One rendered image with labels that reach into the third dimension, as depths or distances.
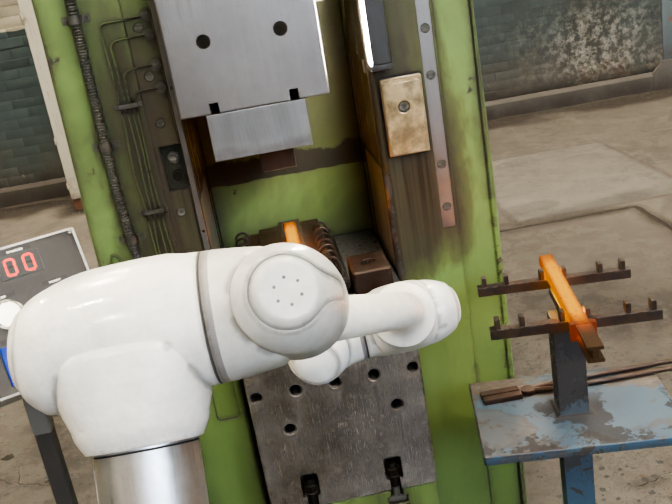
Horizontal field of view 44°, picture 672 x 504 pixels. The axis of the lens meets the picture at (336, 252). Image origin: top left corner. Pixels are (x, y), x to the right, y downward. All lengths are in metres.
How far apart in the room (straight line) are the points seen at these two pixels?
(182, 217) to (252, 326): 1.17
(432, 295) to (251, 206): 0.98
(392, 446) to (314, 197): 0.70
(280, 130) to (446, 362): 0.73
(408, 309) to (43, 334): 0.57
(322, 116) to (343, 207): 0.25
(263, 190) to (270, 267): 1.49
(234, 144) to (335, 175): 0.57
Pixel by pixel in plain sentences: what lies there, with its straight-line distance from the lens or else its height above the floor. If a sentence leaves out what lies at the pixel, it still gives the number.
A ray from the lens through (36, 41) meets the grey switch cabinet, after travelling 7.16.
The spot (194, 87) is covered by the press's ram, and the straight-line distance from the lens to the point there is 1.69.
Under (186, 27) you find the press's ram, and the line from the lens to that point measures 1.68.
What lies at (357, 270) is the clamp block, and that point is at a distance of 1.81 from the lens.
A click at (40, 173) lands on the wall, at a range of 8.00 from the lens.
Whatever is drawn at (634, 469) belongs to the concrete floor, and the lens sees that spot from 2.83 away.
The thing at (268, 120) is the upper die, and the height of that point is 1.33.
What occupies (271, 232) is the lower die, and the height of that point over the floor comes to 0.99.
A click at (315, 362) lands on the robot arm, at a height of 1.04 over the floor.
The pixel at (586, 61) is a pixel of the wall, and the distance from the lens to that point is 8.19.
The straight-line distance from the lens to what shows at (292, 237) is 1.90.
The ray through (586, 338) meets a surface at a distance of 1.50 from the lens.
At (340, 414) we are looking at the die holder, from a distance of 1.87.
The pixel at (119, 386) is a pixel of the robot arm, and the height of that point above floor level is 1.29.
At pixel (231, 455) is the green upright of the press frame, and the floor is 0.52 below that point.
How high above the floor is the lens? 1.61
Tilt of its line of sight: 19 degrees down
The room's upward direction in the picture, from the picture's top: 10 degrees counter-clockwise
